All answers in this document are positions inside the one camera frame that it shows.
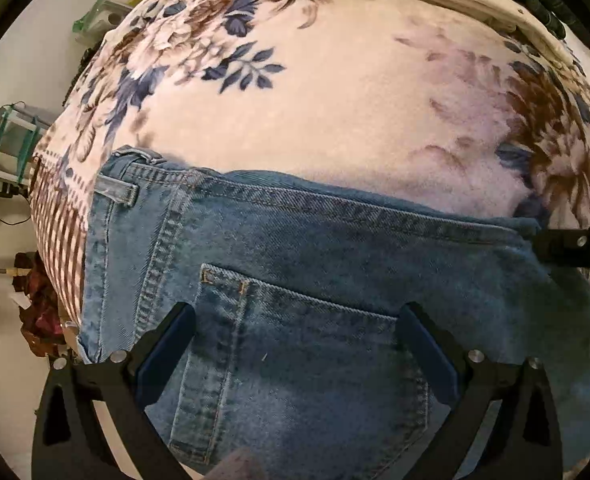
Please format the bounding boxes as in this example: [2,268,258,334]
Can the green white plastic rack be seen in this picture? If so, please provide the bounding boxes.
[0,101,56,198]

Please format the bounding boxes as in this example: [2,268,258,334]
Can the floral fleece bed blanket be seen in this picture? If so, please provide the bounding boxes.
[32,0,590,322]

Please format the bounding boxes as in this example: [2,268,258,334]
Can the green plastic box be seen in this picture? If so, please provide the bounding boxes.
[72,0,132,47]

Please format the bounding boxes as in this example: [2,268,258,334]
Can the blue denim jeans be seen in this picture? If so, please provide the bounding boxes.
[78,148,590,479]

